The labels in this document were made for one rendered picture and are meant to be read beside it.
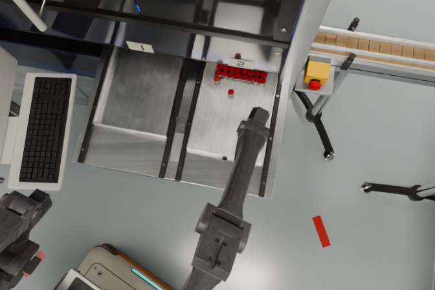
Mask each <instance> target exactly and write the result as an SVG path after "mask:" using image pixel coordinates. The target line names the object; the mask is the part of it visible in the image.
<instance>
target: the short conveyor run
mask: <svg viewBox="0 0 435 290"><path fill-rule="evenodd" d="M359 21H360V19H359V18H358V17H355V18H354V19H353V21H352V22H351V23H350V25H349V27H348V29H347V30H344V29H339V28H331V27H323V26H320V27H319V29H318V32H317V34H316V36H315V39H314V41H313V44H312V46H311V48H310V50H309V53H308V54H309V55H314V56H322V57H326V58H331V63H330V66H334V67H335V71H339V72H344V73H351V74H358V75H363V76H371V77H375V78H382V79H387V80H394V81H398V82H406V83H410V84H418V85H426V86H430V87H435V44H434V43H426V42H422V41H414V40H409V39H401V38H393V37H389V36H381V35H377V34H369V33H364V32H356V31H355V29H356V28H357V26H358V24H359Z"/></svg>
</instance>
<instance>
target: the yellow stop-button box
mask: <svg viewBox="0 0 435 290"><path fill-rule="evenodd" d="M330 63H331V58H324V57H320V56H312V55H309V58H308V59H307V62H306V66H305V72H304V80H303V82H304V83H307V84H308V83H309V82H310V81H317V82H320V83H321V86H324V85H325V83H326V82H327V80H328V78H329V70H330Z"/></svg>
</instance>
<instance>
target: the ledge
mask: <svg viewBox="0 0 435 290"><path fill-rule="evenodd" d="M305 66H306V63H304V65H303V67H302V70H301V71H300V74H299V76H298V79H297V81H296V85H295V91H302V92H306V93H313V94H317V95H324V96H331V94H332V89H333V79H334V74H335V67H334V66H330V70H329V78H328V80H327V82H326V83H325V85H324V86H321V88H320V89H319V90H317V91H314V90H311V89H310V88H309V87H308V86H309V84H307V83H304V82H303V80H304V72H305Z"/></svg>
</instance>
